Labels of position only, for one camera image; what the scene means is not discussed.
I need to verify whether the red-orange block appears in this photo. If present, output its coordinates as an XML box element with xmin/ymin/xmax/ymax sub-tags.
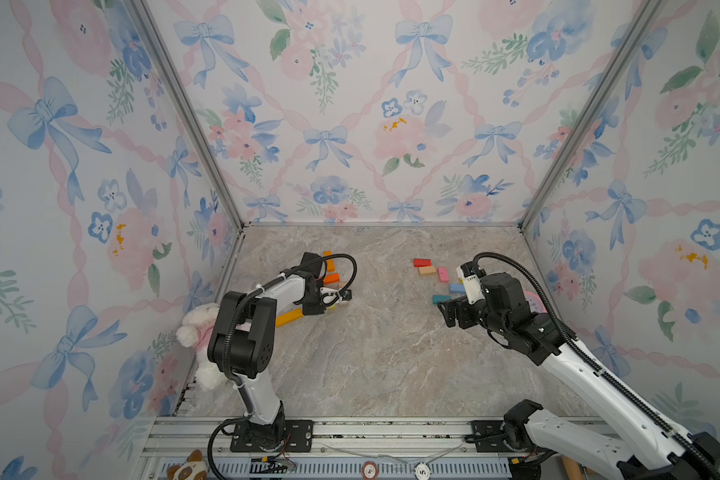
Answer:
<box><xmin>323</xmin><ymin>273</ymin><xmax>341</xmax><ymax>285</ymax></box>

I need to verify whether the amber yellow block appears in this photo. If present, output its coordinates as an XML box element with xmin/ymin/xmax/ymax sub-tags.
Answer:
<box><xmin>275</xmin><ymin>309</ymin><xmax>304</xmax><ymax>328</ymax></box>

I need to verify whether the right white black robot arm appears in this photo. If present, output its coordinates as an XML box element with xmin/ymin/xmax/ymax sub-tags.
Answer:
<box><xmin>437</xmin><ymin>273</ymin><xmax>720</xmax><ymax>479</ymax></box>

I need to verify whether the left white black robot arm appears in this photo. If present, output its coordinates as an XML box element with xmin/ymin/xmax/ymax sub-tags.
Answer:
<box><xmin>207</xmin><ymin>252</ymin><xmax>358</xmax><ymax>455</ymax></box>

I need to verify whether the light blue block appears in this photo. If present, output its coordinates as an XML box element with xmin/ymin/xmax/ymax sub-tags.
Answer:
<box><xmin>449</xmin><ymin>283</ymin><xmax>466</xmax><ymax>295</ymax></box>

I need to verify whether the teal block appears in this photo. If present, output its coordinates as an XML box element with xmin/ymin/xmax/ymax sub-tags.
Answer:
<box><xmin>432</xmin><ymin>295</ymin><xmax>452</xmax><ymax>305</ymax></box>

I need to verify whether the orange small block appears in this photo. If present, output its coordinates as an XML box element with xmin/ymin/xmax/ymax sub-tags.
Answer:
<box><xmin>323</xmin><ymin>251</ymin><xmax>335</xmax><ymax>273</ymax></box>

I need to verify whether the pink block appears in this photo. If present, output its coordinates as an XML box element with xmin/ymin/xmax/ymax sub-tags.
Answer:
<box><xmin>437</xmin><ymin>267</ymin><xmax>450</xmax><ymax>283</ymax></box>

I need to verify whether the pink alarm clock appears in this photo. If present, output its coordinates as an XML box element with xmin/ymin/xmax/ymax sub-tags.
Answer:
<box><xmin>524</xmin><ymin>291</ymin><xmax>547</xmax><ymax>313</ymax></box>

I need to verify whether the white plush bear pink shirt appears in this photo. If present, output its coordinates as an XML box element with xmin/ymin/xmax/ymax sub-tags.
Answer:
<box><xmin>176</xmin><ymin>303</ymin><xmax>227</xmax><ymax>392</ymax></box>

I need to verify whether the brown white plush toy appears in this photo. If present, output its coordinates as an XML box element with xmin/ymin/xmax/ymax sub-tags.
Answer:
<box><xmin>166</xmin><ymin>449</ymin><xmax>208</xmax><ymax>480</ymax></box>

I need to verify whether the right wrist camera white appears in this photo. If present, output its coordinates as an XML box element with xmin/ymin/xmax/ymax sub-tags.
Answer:
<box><xmin>457</xmin><ymin>262</ymin><xmax>482</xmax><ymax>305</ymax></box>

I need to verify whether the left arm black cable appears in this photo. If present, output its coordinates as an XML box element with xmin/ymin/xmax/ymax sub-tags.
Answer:
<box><xmin>206</xmin><ymin>253</ymin><xmax>359</xmax><ymax>480</ymax></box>

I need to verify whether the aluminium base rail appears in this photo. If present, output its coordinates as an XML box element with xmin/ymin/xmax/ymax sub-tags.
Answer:
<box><xmin>131</xmin><ymin>416</ymin><xmax>625</xmax><ymax>480</ymax></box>

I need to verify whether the wooden handle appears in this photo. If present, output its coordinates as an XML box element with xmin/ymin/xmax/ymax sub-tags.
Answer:
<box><xmin>562</xmin><ymin>456</ymin><xmax>584</xmax><ymax>480</ymax></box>

